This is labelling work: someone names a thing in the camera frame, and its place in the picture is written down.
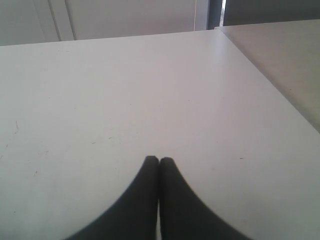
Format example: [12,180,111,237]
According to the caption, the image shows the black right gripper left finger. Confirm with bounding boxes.
[68,156,159,240]

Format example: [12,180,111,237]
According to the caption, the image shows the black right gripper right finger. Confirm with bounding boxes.
[158,157,249,240]

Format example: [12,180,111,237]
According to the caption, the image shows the white cabinet doors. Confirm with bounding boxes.
[0,0,209,46]

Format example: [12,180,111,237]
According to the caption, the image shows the dark window frame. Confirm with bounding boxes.
[207,0,320,30]

